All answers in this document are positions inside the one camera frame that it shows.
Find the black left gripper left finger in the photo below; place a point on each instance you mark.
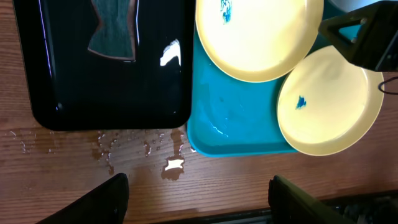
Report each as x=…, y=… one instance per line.
x=107, y=203

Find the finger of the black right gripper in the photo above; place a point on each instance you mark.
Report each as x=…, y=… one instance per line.
x=366, y=37

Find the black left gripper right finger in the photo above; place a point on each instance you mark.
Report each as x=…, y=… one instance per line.
x=290, y=204

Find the yellow plate with blue stain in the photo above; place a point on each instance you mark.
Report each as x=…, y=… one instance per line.
x=257, y=40

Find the black rectangular water tray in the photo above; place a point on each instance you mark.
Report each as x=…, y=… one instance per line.
x=72, y=89

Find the light blue plate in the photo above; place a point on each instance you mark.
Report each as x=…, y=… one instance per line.
x=350, y=5

